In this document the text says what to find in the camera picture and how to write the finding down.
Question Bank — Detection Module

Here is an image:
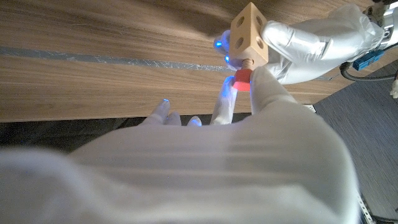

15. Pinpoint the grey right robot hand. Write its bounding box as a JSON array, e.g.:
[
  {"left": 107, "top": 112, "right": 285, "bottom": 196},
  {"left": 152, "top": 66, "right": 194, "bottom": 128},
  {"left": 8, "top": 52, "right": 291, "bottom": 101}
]
[{"left": 0, "top": 67, "right": 362, "bottom": 224}]

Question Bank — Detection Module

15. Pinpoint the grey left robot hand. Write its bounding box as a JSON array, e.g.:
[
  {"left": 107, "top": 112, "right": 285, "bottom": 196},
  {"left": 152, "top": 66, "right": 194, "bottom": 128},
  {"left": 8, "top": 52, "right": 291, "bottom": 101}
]
[{"left": 213, "top": 3, "right": 385, "bottom": 86}]

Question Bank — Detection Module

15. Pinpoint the wooden block with holes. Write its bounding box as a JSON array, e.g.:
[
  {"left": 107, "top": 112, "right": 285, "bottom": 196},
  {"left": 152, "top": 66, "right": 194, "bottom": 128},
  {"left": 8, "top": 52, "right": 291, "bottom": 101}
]
[{"left": 229, "top": 2, "right": 269, "bottom": 68}]

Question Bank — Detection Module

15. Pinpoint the red-headed wooden screw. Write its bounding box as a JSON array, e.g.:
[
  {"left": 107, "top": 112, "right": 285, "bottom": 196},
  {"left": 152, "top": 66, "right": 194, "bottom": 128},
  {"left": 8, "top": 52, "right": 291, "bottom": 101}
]
[{"left": 233, "top": 58, "right": 255, "bottom": 92}]

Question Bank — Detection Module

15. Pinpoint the black backdrop curtain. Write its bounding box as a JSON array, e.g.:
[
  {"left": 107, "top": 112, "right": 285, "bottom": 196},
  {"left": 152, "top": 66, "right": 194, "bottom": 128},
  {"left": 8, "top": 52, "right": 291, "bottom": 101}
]
[{"left": 0, "top": 112, "right": 251, "bottom": 154}]

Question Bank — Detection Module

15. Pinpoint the grey tape outline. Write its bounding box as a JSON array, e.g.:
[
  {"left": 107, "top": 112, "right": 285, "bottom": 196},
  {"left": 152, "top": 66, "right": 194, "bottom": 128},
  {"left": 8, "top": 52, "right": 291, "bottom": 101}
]
[{"left": 0, "top": 46, "right": 335, "bottom": 82}]

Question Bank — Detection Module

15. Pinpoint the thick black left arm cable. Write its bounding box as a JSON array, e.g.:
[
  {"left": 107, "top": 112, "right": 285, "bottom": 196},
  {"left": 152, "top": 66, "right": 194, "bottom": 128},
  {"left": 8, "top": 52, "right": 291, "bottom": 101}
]
[{"left": 340, "top": 61, "right": 398, "bottom": 83}]

